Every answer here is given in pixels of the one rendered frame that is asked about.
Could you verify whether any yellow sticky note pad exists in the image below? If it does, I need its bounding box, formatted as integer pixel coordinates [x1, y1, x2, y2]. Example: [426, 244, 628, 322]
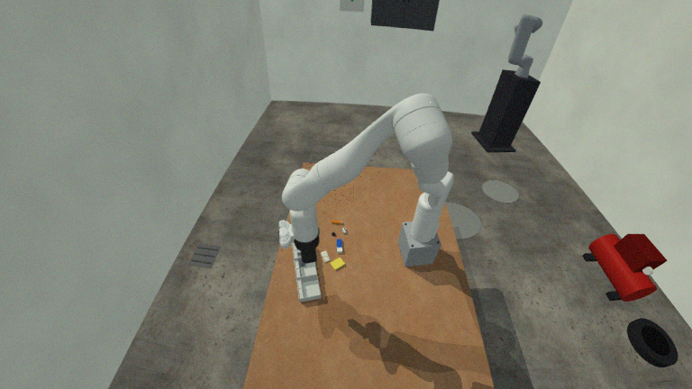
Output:
[330, 258, 345, 270]

